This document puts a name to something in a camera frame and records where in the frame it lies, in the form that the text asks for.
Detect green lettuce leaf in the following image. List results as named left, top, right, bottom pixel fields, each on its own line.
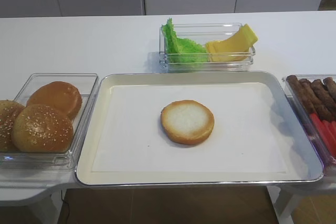
left=162, top=18, right=183, bottom=63
left=166, top=38, right=208, bottom=63

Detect flat yellow cheese slices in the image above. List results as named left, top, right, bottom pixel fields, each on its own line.
left=205, top=40, right=249, bottom=62

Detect clear lettuce cheese container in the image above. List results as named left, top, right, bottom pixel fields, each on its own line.
left=159, top=23, right=256, bottom=72

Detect upright yellow cheese slice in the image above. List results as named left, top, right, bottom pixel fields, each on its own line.
left=218, top=24, right=258, bottom=52

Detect bottom bun half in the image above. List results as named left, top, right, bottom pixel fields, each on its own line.
left=160, top=100, right=215, bottom=145

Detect clear bun container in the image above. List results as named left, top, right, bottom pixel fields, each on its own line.
left=1, top=73, right=98, bottom=169

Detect silver metal tray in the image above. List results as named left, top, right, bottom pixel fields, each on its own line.
left=76, top=71, right=323, bottom=186

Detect plain brown bun top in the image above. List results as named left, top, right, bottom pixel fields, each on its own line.
left=26, top=81, right=82, bottom=120

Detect brown meat patty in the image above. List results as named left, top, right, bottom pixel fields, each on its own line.
left=299, top=79, right=329, bottom=121
left=286, top=75, right=316, bottom=114
left=323, top=77, right=336, bottom=100
left=311, top=79, right=335, bottom=122

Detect front sesame bun top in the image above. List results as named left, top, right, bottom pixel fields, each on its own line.
left=11, top=104, right=74, bottom=153

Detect sesame bun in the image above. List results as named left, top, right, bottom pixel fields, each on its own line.
left=11, top=104, right=74, bottom=153
left=0, top=100, right=25, bottom=152

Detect clear meat container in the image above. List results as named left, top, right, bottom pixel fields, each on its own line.
left=282, top=74, right=335, bottom=176

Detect left sesame bun top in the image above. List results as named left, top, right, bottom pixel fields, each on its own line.
left=0, top=100, right=25, bottom=152

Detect red tomato slices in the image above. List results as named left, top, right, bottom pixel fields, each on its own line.
left=309, top=113, right=335, bottom=158

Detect black cable under table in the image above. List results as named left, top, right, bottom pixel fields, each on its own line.
left=60, top=188, right=70, bottom=224

